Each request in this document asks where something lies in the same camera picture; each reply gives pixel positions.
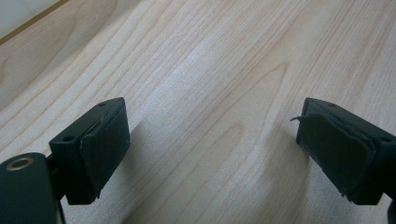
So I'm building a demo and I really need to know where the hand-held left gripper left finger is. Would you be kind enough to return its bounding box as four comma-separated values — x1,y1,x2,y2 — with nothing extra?
49,96,132,206

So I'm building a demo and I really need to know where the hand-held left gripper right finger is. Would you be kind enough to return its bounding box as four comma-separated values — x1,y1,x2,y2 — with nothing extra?
290,96,396,206

